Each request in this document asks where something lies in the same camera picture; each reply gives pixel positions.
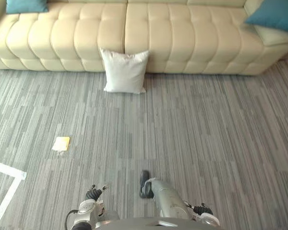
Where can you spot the robot grey torso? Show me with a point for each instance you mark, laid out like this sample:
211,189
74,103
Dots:
156,223

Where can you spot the cream leather cushion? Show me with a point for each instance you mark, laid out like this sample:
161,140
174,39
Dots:
276,36

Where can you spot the white square cushion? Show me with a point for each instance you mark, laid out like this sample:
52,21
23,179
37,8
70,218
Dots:
124,72

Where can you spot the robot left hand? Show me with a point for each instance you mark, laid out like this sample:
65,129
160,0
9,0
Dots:
95,192

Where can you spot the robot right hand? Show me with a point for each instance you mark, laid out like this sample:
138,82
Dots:
198,208

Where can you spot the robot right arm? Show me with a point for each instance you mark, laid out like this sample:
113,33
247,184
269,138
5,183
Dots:
207,218

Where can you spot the white floor tape marking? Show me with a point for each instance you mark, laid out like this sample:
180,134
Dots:
8,187

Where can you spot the robot dark foot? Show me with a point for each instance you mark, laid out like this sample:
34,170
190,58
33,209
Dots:
144,184

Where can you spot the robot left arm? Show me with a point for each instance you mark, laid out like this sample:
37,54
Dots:
88,213

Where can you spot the teal cushion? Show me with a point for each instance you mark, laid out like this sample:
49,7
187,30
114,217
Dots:
26,6
276,16

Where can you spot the cream tufted leather sofa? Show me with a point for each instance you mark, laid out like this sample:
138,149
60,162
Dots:
158,36

